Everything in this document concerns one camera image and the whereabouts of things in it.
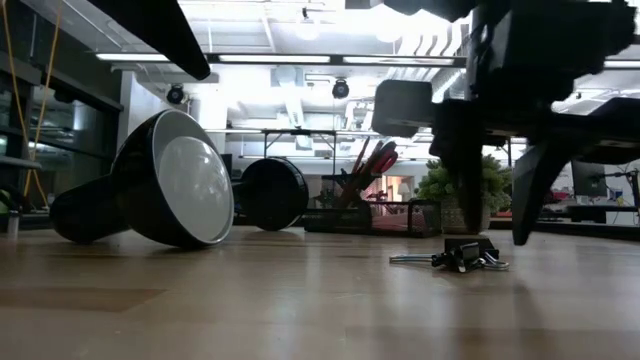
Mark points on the black dome camera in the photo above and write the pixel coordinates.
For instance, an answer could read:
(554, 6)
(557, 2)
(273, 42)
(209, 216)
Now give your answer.
(175, 94)
(340, 89)

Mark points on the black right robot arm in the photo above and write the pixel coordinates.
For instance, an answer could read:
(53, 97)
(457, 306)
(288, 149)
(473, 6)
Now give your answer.
(430, 7)

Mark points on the yellow wooden pencil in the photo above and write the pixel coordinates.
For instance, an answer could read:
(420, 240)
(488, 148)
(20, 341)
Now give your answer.
(359, 155)

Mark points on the black mesh desk organizer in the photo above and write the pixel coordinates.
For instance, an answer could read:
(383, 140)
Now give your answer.
(335, 222)

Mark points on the black computer monitor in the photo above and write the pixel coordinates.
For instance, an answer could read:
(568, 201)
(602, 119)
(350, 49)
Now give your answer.
(590, 182)

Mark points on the small silver can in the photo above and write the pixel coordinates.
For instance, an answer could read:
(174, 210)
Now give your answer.
(13, 225)

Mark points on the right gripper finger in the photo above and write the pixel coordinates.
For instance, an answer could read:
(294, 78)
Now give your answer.
(465, 160)
(537, 185)

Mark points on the black desk lamp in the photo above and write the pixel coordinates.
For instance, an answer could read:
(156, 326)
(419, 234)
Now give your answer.
(195, 185)

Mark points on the black office desk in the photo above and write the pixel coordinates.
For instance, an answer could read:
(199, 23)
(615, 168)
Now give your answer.
(600, 212)

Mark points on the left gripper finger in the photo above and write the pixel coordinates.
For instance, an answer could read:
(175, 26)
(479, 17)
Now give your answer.
(160, 30)

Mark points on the black binder clip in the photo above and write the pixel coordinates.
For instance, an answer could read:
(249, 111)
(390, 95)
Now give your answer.
(460, 257)
(470, 242)

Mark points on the green potted artificial plant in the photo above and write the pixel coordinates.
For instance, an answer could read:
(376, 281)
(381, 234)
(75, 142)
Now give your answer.
(497, 190)

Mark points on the black aluminium table frame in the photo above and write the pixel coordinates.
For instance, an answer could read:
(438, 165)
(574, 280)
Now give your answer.
(590, 230)

